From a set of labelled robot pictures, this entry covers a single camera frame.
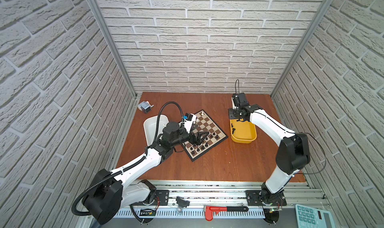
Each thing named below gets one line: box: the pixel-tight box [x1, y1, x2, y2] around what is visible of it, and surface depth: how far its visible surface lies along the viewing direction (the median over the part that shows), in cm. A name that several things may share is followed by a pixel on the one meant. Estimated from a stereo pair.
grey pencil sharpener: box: [137, 100, 154, 114], surface depth 108 cm
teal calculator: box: [295, 204, 337, 228], surface depth 69 cm
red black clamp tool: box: [203, 205, 249, 222], surface depth 72 cm
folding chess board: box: [181, 109, 229, 162], surface depth 96 cm
